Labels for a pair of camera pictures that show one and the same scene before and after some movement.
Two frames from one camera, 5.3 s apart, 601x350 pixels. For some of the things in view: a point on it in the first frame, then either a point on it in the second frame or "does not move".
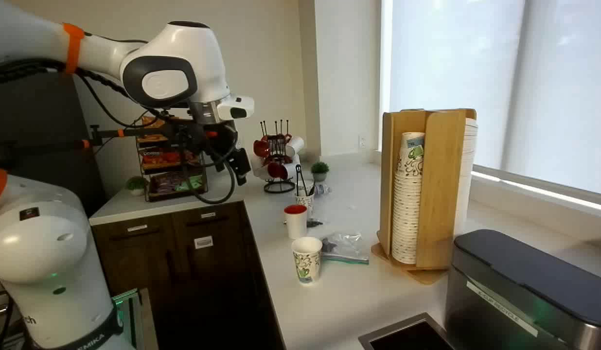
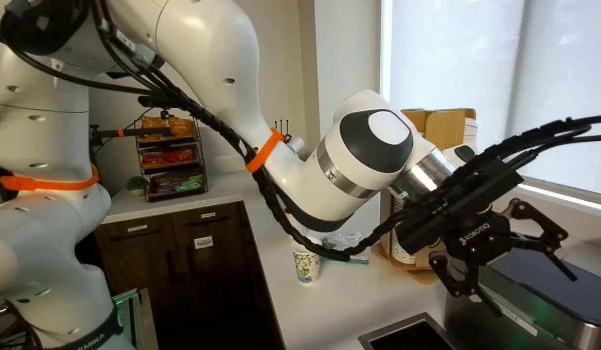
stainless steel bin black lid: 505,294 does not move
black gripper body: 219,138 → 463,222
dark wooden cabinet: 202,272 does not move
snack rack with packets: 167,169 does not move
